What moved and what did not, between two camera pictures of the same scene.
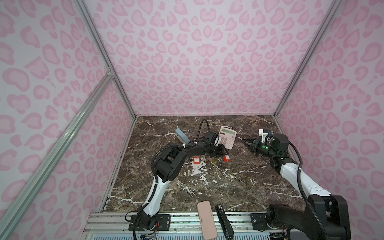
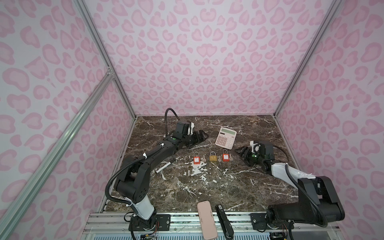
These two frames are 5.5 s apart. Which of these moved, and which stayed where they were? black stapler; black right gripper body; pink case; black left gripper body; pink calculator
Moved: black left gripper body; black right gripper body
Stayed: black stapler; pink case; pink calculator
